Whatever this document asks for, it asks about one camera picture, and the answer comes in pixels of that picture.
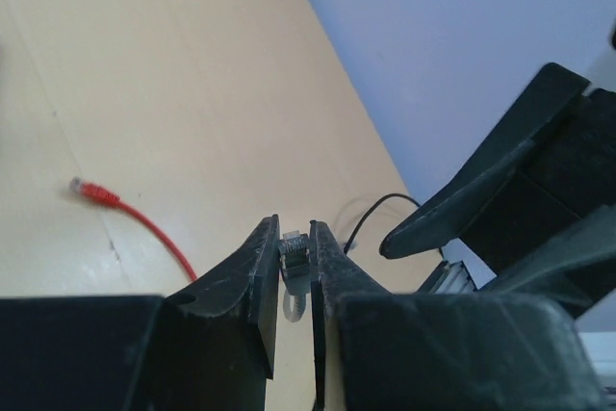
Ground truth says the grey ethernet cable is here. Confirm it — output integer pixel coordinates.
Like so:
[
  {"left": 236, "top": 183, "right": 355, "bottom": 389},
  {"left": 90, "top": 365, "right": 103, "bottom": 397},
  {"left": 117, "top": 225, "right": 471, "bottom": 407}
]
[{"left": 278, "top": 196, "right": 381, "bottom": 323}]

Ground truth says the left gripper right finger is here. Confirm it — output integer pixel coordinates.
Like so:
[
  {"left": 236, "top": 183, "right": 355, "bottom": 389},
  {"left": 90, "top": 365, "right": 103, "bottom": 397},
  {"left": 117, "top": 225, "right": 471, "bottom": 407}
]
[{"left": 309, "top": 221, "right": 604, "bottom": 410}]

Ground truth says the red ethernet cable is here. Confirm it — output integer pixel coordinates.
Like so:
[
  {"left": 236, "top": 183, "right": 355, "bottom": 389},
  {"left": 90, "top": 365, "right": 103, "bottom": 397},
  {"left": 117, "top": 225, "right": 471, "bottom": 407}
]
[{"left": 68, "top": 176, "right": 199, "bottom": 283}]

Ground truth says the black ethernet cable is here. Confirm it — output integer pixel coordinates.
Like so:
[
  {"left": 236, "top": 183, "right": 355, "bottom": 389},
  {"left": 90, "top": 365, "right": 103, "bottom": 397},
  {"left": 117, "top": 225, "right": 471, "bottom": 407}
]
[{"left": 344, "top": 193, "right": 423, "bottom": 253}]

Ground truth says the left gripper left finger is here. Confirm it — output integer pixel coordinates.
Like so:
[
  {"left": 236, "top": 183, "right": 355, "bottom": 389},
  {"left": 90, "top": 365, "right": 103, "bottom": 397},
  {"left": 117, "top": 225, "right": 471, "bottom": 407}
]
[{"left": 1, "top": 216, "right": 280, "bottom": 410}]

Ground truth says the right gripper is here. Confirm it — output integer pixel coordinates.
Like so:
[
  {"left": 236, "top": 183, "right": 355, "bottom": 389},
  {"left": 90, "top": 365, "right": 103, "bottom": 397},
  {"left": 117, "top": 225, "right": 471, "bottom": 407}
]
[{"left": 379, "top": 63, "right": 615, "bottom": 319}]

